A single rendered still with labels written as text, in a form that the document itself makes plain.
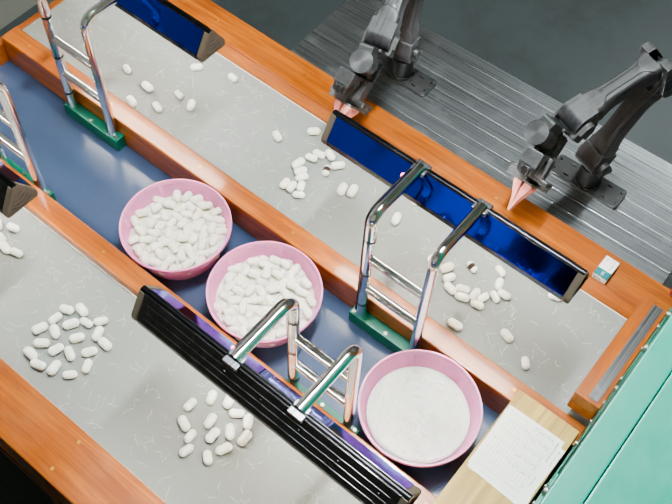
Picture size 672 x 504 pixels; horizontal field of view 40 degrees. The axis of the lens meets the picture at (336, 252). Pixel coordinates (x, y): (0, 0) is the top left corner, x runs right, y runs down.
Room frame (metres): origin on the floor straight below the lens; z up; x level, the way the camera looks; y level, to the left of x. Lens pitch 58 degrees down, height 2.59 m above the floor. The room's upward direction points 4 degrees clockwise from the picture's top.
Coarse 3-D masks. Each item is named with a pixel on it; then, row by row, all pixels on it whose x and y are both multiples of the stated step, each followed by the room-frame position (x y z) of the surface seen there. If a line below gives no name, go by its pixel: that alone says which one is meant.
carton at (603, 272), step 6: (606, 258) 1.17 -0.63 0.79; (600, 264) 1.15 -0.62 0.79; (606, 264) 1.15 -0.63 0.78; (612, 264) 1.15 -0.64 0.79; (618, 264) 1.15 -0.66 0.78; (600, 270) 1.13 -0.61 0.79; (606, 270) 1.13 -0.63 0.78; (612, 270) 1.14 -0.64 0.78; (594, 276) 1.13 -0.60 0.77; (600, 276) 1.12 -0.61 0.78; (606, 276) 1.12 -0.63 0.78
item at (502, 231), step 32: (352, 128) 1.24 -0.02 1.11; (352, 160) 1.20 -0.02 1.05; (384, 160) 1.18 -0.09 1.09; (416, 160) 1.18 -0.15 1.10; (416, 192) 1.11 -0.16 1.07; (448, 192) 1.09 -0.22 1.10; (448, 224) 1.05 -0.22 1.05; (480, 224) 1.03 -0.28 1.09; (512, 224) 1.02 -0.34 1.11; (512, 256) 0.97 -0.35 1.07; (544, 256) 0.96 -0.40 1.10; (544, 288) 0.92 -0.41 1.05; (576, 288) 0.90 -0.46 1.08
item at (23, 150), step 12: (0, 84) 1.30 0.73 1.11; (0, 96) 1.29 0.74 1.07; (12, 108) 1.30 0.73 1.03; (12, 120) 1.29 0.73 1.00; (0, 132) 1.38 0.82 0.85; (24, 132) 1.31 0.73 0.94; (0, 144) 1.39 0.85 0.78; (12, 144) 1.34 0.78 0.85; (24, 144) 1.30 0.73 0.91; (0, 156) 1.38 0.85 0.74; (24, 156) 1.29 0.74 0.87; (36, 168) 1.30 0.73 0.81; (36, 180) 1.29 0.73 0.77; (48, 192) 1.30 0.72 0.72
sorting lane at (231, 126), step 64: (64, 0) 1.95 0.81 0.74; (128, 64) 1.72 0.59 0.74; (192, 128) 1.51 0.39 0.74; (256, 128) 1.53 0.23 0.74; (320, 128) 1.54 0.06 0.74; (256, 192) 1.32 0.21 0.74; (320, 192) 1.34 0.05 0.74; (384, 192) 1.35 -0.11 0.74; (384, 256) 1.16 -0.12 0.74; (448, 256) 1.17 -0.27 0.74; (512, 320) 1.01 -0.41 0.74; (576, 320) 1.02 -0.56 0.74; (576, 384) 0.86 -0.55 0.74
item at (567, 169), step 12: (564, 156) 1.55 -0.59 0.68; (552, 168) 1.51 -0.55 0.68; (564, 168) 1.51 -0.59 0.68; (576, 168) 1.51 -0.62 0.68; (564, 180) 1.47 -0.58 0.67; (576, 180) 1.47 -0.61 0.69; (588, 180) 1.45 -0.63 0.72; (600, 180) 1.45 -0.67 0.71; (588, 192) 1.44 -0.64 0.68; (600, 192) 1.44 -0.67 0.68; (612, 192) 1.44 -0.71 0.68; (624, 192) 1.44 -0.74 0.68; (612, 204) 1.40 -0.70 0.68
